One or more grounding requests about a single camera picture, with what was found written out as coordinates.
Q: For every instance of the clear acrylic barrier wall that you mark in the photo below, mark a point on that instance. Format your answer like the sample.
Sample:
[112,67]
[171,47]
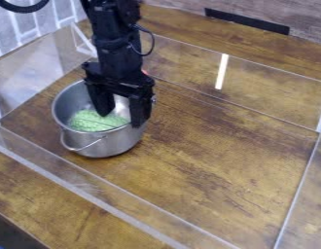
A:
[211,179]

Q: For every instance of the green bumpy toy vegetable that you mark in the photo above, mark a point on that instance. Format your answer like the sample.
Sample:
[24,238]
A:
[87,120]

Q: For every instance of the black wall strip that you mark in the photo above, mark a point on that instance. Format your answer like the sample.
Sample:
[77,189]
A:
[251,22]

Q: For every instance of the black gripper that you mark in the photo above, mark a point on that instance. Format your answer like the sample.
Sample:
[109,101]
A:
[116,74]

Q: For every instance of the clear acrylic corner bracket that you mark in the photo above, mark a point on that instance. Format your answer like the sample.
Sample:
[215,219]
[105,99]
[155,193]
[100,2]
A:
[81,42]

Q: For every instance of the silver metal pot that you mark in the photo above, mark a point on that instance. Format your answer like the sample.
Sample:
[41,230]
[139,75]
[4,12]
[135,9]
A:
[97,144]

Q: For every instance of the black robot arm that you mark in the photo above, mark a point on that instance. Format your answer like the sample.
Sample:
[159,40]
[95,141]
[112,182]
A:
[113,20]

